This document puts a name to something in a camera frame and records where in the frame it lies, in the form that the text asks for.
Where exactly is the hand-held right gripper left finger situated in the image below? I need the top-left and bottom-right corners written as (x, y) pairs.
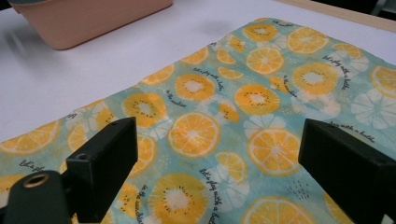
top-left (65, 116), bottom-right (139, 224)

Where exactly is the citrus print cloth bag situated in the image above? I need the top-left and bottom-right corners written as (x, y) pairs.
top-left (0, 17), bottom-right (396, 224)

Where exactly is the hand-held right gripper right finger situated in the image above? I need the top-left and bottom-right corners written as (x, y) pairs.
top-left (297, 118), bottom-right (396, 224)

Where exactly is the pink plastic basin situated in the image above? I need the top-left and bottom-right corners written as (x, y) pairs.
top-left (7, 0), bottom-right (174, 51)

